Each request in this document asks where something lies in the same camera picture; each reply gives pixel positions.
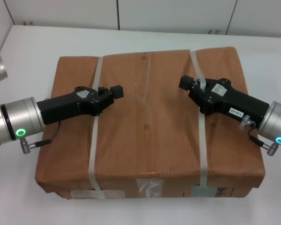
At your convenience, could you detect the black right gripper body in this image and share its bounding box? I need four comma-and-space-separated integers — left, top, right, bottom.
200, 77, 270, 123

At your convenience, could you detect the clear tape patch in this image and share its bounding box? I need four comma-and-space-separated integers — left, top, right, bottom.
136, 179, 164, 198

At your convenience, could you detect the grey sticker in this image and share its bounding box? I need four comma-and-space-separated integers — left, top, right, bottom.
191, 186, 216, 198

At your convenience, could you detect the brown cardboard box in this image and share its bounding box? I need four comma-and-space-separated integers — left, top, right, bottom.
34, 46, 266, 200

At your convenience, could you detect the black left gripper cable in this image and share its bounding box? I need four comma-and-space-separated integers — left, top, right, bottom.
19, 120, 62, 155

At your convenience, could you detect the white plastic packing strap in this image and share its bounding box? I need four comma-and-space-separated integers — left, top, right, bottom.
88, 55, 104, 199
189, 49, 209, 187

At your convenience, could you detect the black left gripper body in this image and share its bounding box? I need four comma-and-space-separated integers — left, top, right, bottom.
37, 85, 103, 126

